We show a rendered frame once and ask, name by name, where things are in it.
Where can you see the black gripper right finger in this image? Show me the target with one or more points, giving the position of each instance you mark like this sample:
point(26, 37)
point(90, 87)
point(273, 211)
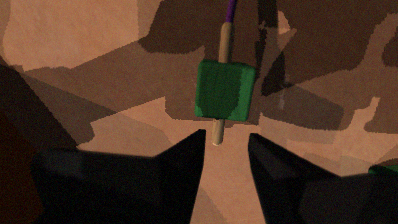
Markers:
point(293, 190)

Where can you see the green rectangular block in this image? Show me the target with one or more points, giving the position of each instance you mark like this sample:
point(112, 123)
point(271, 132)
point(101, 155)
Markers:
point(391, 169)

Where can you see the wooden stick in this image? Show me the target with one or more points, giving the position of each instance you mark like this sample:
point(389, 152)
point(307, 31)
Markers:
point(225, 56)

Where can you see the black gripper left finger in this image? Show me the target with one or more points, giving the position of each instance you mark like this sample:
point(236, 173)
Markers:
point(160, 189)

